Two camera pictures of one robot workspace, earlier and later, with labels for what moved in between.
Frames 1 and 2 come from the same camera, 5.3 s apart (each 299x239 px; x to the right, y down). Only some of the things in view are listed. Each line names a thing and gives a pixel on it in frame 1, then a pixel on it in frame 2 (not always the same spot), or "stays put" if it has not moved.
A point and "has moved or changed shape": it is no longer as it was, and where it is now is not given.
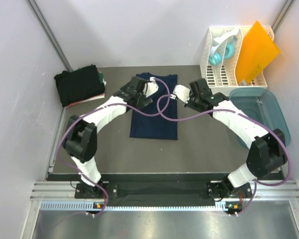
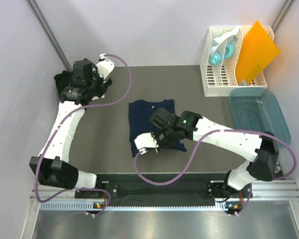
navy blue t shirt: [158, 119] has moved or changed shape
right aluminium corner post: [284, 10] stays put
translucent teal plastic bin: [259, 104] stays put
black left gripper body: [123, 88] → [95, 82]
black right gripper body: [193, 103] → [164, 138]
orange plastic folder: [256, 51] stays put
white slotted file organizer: [222, 77] stays put
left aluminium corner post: [42, 20] stays put
